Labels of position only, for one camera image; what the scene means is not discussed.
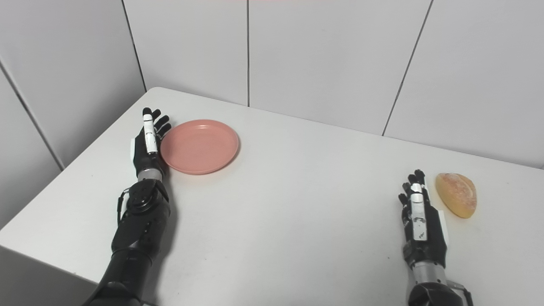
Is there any golden bread roll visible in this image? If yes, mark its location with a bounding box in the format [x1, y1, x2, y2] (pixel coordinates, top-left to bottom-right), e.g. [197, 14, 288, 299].
[435, 173, 477, 219]

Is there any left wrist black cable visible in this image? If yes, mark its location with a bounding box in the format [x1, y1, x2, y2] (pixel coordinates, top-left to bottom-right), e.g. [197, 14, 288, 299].
[116, 189, 130, 226]

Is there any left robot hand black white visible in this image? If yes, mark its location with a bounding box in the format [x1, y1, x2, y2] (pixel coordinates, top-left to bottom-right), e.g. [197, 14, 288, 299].
[130, 108, 172, 179]

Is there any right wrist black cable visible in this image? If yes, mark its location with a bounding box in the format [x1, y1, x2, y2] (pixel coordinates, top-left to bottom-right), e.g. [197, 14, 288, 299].
[446, 282, 474, 306]

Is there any pink round plate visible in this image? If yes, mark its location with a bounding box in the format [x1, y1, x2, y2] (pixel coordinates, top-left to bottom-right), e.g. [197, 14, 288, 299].
[160, 119, 240, 175]

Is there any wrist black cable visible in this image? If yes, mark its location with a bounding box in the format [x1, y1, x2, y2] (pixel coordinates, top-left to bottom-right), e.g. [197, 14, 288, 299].
[116, 189, 130, 226]
[446, 282, 474, 306]

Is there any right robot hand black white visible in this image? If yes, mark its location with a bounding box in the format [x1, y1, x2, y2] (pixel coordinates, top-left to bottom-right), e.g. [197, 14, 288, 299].
[398, 170, 448, 269]

